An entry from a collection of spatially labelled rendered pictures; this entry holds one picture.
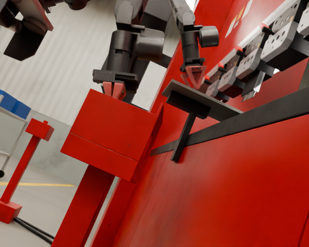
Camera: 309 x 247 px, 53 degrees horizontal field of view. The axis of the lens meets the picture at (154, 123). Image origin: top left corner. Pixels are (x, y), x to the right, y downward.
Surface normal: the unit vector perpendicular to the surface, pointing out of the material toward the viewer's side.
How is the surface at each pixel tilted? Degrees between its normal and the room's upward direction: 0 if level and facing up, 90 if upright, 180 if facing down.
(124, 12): 92
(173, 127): 90
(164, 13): 90
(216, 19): 90
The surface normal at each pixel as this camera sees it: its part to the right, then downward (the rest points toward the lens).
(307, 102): -0.91, -0.41
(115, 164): 0.00, -0.21
